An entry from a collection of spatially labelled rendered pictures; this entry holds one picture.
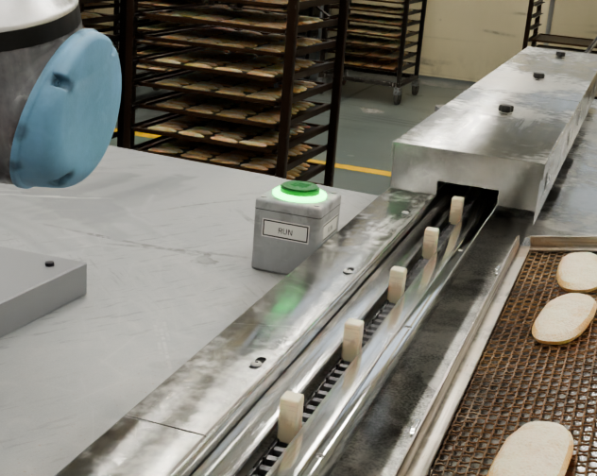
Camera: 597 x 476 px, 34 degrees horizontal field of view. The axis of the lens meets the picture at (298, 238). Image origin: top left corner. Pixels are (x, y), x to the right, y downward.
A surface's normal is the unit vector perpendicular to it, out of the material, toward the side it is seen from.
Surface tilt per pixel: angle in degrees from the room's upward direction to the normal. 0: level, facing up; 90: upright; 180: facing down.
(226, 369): 0
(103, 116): 95
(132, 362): 0
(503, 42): 90
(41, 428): 0
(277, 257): 90
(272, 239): 90
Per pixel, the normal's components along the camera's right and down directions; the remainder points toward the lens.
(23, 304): 0.91, 0.19
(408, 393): 0.07, -0.95
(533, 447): -0.20, -0.89
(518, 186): -0.34, 0.26
